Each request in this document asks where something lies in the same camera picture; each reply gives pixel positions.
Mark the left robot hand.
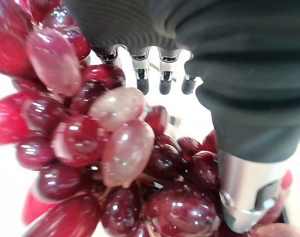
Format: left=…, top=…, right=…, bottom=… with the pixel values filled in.
left=62, top=0, right=300, bottom=234

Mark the red grape bunch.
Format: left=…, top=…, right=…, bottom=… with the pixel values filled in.
left=0, top=0, right=294, bottom=237

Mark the orange-brown round fruit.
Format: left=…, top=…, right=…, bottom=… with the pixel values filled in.
left=248, top=223, right=300, bottom=237

